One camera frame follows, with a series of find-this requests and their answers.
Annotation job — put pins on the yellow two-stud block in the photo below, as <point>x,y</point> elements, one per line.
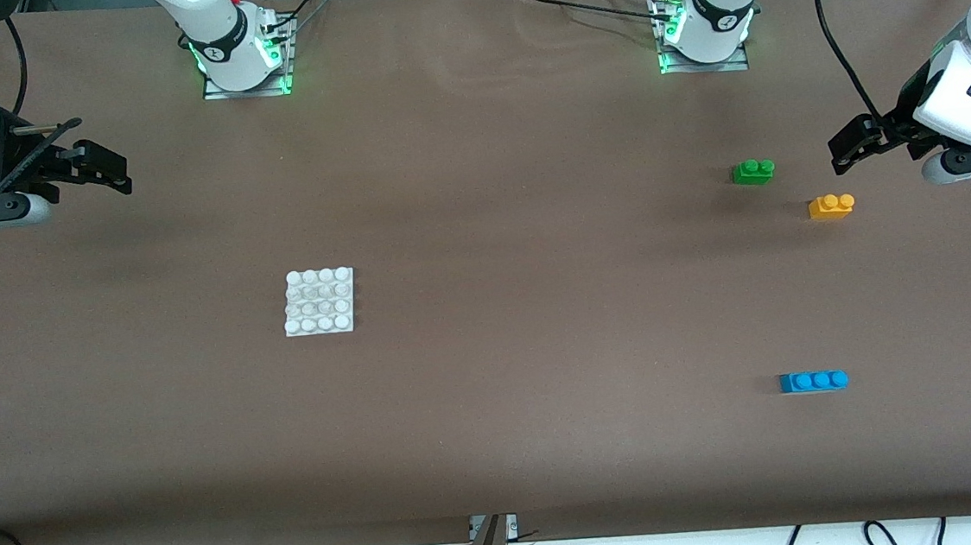
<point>830,208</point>

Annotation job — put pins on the white studded base plate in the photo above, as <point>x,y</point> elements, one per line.
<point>320,301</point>

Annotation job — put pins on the green two-stud block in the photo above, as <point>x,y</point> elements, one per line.
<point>752,172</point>

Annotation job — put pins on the blue three-stud block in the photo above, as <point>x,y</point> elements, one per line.
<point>813,381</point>

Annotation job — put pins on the brown table cover sheet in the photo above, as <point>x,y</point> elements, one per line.
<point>461,396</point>

